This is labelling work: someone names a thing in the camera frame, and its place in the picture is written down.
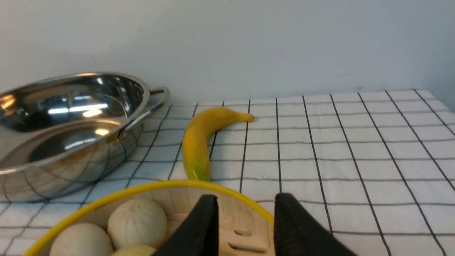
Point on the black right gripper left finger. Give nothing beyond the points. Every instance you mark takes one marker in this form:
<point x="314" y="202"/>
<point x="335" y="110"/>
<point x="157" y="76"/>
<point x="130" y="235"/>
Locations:
<point x="198" y="234"/>

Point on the stainless steel pot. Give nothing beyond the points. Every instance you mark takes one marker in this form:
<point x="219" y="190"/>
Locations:
<point x="64" y="133"/>

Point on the white checkered tablecloth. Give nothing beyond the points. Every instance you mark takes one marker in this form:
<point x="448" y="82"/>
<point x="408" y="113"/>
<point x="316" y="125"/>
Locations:
<point x="376" y="169"/>

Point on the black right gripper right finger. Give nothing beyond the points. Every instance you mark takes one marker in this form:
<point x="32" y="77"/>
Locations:
<point x="297" y="233"/>

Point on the white round bun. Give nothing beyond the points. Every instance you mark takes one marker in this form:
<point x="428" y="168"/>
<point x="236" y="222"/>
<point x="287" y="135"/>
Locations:
<point x="137" y="221"/>
<point x="82" y="239"/>

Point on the pale green round bun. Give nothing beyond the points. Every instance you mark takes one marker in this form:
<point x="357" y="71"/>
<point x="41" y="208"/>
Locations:
<point x="135" y="250"/>

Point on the yellow banana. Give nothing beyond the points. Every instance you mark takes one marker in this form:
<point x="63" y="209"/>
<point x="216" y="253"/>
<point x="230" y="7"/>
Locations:
<point x="195" y="152"/>

